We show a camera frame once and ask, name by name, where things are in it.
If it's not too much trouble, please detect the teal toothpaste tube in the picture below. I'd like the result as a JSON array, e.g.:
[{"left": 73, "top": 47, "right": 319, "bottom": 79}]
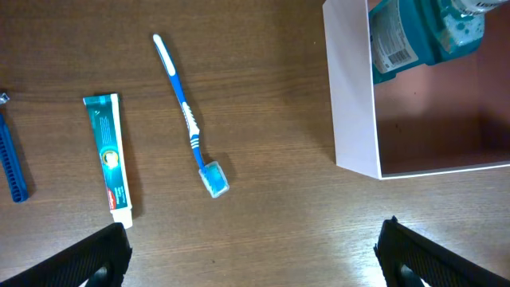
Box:
[{"left": 83, "top": 93, "right": 133, "bottom": 229}]

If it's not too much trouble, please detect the white cardboard box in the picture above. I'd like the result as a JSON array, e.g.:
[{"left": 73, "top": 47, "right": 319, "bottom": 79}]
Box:
[{"left": 323, "top": 1, "right": 509, "bottom": 179}]

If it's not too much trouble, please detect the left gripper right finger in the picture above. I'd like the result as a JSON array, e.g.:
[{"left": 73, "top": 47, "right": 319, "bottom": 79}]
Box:
[{"left": 374, "top": 217, "right": 509, "bottom": 287}]

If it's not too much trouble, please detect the blue mouthwash bottle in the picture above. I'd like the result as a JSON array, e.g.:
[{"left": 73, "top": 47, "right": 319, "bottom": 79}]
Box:
[{"left": 368, "top": 0, "right": 508, "bottom": 85}]

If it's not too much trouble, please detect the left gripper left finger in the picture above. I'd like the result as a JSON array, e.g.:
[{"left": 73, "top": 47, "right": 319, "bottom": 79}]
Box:
[{"left": 1, "top": 223, "right": 132, "bottom": 286}]

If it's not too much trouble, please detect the blue white toothbrush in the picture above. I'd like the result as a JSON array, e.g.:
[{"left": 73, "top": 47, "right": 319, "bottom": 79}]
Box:
[{"left": 152, "top": 33, "right": 230, "bottom": 199}]

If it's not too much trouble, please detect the blue disposable razor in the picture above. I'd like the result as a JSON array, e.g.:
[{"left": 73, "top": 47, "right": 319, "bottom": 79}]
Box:
[{"left": 1, "top": 92, "right": 29, "bottom": 203}]

